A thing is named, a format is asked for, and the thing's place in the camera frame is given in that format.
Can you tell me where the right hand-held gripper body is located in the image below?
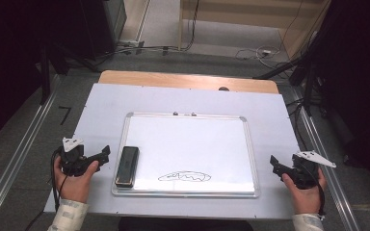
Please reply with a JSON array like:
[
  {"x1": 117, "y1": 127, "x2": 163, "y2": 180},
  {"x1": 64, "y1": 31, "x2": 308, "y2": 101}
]
[{"x1": 288, "y1": 150, "x2": 337, "y2": 191}]

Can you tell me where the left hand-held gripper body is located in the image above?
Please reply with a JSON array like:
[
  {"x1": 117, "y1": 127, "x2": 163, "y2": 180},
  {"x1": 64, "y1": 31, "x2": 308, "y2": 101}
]
[{"x1": 59, "y1": 137, "x2": 94, "y2": 177}]

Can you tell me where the black whiteboard eraser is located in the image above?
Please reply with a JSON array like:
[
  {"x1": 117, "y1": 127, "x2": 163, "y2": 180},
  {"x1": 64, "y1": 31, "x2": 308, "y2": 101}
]
[{"x1": 114, "y1": 145, "x2": 141, "y2": 189}]

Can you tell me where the person's right hand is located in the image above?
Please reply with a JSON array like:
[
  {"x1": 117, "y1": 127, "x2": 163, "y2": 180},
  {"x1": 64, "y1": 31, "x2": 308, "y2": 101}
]
[{"x1": 281, "y1": 167, "x2": 328, "y2": 216}]

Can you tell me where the person's left hand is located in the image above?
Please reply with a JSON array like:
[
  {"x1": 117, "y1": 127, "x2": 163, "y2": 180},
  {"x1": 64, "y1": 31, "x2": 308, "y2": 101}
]
[{"x1": 53, "y1": 156, "x2": 100, "y2": 204}]

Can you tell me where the black metal stand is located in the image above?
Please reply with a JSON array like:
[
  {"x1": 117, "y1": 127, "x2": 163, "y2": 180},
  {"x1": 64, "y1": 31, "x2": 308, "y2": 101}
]
[{"x1": 40, "y1": 44, "x2": 53, "y2": 106}]

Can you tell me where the silver-framed whiteboard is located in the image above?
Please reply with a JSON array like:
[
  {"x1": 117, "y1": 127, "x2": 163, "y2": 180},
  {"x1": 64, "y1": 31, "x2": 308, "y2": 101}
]
[{"x1": 111, "y1": 111, "x2": 261, "y2": 198}]

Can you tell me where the black tripod stand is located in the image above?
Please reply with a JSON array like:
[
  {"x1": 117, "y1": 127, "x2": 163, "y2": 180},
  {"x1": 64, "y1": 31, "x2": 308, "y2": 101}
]
[{"x1": 252, "y1": 52, "x2": 327, "y2": 117}]

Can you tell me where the wooden table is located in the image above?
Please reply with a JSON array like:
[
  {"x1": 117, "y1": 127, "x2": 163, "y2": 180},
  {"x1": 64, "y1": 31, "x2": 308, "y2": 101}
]
[{"x1": 97, "y1": 69, "x2": 280, "y2": 95}]

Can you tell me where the person's dark clothing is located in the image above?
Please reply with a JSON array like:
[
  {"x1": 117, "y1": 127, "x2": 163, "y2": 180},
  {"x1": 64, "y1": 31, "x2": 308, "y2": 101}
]
[{"x1": 118, "y1": 217, "x2": 255, "y2": 231}]

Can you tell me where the power strip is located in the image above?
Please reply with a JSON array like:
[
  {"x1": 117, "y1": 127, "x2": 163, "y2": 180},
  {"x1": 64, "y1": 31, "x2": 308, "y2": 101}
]
[{"x1": 118, "y1": 39, "x2": 146, "y2": 50}]

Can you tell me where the dark cabinet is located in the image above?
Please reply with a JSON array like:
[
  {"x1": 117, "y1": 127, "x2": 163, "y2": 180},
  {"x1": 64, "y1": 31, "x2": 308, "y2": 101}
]
[{"x1": 76, "y1": 0, "x2": 128, "y2": 62}]

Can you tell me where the wooden shelf unit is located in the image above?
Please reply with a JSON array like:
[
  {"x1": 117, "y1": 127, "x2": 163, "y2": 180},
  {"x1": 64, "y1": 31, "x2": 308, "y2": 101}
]
[{"x1": 177, "y1": 0, "x2": 332, "y2": 60}]

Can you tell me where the aluminium floor rail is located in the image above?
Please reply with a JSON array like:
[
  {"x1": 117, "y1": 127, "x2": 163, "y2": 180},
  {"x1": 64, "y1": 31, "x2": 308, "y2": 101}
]
[
  {"x1": 0, "y1": 74, "x2": 62, "y2": 227},
  {"x1": 293, "y1": 92, "x2": 363, "y2": 231}
]

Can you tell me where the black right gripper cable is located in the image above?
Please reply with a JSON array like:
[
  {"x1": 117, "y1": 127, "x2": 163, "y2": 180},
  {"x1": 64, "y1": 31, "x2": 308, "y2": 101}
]
[{"x1": 304, "y1": 162, "x2": 328, "y2": 217}]

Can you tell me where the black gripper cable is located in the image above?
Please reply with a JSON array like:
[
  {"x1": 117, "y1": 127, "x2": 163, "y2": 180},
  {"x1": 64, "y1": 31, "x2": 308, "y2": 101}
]
[
  {"x1": 50, "y1": 146, "x2": 69, "y2": 214},
  {"x1": 304, "y1": 162, "x2": 328, "y2": 217}
]

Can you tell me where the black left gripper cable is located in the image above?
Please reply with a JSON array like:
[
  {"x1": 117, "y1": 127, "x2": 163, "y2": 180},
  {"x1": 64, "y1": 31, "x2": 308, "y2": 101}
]
[{"x1": 50, "y1": 146, "x2": 69, "y2": 214}]

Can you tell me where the white floor cable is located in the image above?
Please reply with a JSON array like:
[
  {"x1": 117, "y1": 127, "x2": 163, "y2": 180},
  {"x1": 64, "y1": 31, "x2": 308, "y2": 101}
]
[{"x1": 234, "y1": 45, "x2": 282, "y2": 63}]

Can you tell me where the black floor cable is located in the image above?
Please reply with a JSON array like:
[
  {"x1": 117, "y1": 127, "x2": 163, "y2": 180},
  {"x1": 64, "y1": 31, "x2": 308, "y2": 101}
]
[{"x1": 94, "y1": 43, "x2": 182, "y2": 60}]

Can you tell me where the black hanging cable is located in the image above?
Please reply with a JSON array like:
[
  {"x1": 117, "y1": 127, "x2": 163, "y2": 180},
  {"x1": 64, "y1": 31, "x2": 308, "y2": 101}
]
[{"x1": 180, "y1": 0, "x2": 201, "y2": 52}]

